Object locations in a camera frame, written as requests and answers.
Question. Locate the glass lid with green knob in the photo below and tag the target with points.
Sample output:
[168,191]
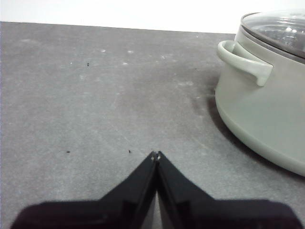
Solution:
[274,28]

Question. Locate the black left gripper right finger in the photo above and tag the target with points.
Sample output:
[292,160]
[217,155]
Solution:
[202,212]

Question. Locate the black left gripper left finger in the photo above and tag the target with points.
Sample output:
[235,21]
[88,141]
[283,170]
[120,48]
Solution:
[114,212]

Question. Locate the pale green electric pot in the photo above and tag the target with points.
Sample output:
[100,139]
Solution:
[262,114]

